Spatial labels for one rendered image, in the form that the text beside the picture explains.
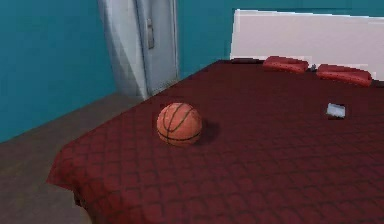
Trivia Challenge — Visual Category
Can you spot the orange basketball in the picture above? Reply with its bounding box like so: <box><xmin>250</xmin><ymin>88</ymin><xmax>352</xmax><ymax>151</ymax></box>
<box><xmin>156</xmin><ymin>102</ymin><xmax>203</xmax><ymax>147</ymax></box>

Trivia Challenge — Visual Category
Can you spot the dark red quilted bed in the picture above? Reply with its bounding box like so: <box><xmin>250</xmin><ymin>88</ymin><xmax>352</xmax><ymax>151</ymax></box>
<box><xmin>45</xmin><ymin>8</ymin><xmax>384</xmax><ymax>224</ymax></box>

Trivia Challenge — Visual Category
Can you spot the grey room door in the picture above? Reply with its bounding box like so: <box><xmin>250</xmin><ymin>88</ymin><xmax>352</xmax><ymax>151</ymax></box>
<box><xmin>97</xmin><ymin>0</ymin><xmax>181</xmax><ymax>100</ymax></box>

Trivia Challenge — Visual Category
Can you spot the red pillow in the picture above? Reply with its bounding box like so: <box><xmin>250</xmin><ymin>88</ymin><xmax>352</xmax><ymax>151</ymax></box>
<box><xmin>315</xmin><ymin>63</ymin><xmax>373</xmax><ymax>88</ymax></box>
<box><xmin>262</xmin><ymin>55</ymin><xmax>310</xmax><ymax>74</ymax></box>

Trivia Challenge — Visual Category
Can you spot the small white flat object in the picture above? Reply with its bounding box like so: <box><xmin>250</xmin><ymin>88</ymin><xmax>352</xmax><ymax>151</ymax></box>
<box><xmin>325</xmin><ymin>102</ymin><xmax>347</xmax><ymax>120</ymax></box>

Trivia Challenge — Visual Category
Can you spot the grey door handle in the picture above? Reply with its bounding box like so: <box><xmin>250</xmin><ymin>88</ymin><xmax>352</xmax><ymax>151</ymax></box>
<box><xmin>146</xmin><ymin>18</ymin><xmax>156</xmax><ymax>50</ymax></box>

